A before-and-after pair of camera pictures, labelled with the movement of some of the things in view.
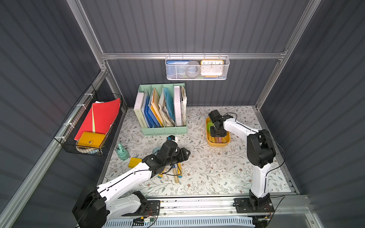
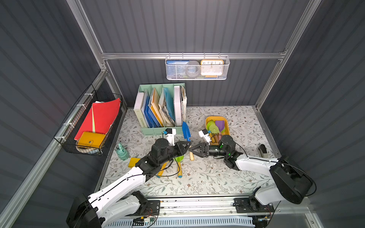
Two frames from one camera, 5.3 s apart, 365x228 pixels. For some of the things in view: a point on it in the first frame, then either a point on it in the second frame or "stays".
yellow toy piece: (134, 162) stays
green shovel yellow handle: (210, 124) stays
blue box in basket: (175, 68) stays
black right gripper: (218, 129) to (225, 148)
